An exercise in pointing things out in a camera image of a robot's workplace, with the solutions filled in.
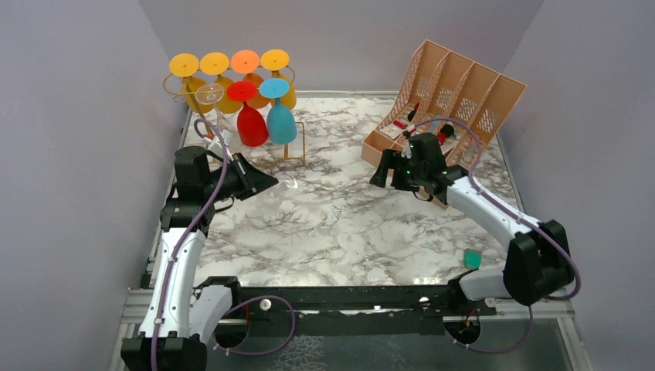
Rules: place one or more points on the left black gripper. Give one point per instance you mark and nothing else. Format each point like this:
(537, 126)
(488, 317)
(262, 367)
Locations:
(252, 179)

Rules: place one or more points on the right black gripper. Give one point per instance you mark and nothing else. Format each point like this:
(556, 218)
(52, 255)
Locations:
(390, 159)

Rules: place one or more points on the clear wine glass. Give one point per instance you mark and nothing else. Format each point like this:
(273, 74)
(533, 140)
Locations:
(285, 190)
(211, 93)

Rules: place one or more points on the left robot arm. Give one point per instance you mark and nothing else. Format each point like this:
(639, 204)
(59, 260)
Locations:
(177, 328)

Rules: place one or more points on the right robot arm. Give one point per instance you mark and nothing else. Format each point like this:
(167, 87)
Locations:
(538, 261)

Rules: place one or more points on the red wine glass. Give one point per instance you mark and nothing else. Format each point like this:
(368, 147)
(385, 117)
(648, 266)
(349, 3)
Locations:
(250, 123)

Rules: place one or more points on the blue wine glass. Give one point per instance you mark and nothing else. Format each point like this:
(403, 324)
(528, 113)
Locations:
(280, 122)

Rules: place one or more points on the orange wine glass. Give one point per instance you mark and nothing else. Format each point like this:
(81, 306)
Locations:
(247, 62)

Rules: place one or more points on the yellow wine glass far left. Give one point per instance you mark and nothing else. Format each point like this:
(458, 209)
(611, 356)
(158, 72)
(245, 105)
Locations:
(185, 65)

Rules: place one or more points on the peach plastic file organizer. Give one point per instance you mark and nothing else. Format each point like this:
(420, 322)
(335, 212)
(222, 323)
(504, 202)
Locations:
(440, 84)

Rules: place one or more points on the green small block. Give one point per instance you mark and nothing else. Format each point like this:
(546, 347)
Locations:
(472, 259)

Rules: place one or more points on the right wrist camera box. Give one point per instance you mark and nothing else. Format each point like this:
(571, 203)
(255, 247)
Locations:
(407, 150)

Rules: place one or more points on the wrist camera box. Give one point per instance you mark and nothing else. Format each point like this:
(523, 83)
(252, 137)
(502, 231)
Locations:
(407, 150)
(215, 146)

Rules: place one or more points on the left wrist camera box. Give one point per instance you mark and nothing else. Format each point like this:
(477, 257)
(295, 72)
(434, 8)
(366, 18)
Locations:
(215, 146)

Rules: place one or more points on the gold wire glass rack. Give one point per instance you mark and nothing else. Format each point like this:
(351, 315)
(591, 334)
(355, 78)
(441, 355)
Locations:
(286, 148)

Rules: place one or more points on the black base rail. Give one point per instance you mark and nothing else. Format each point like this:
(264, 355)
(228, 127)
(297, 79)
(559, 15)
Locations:
(342, 310)

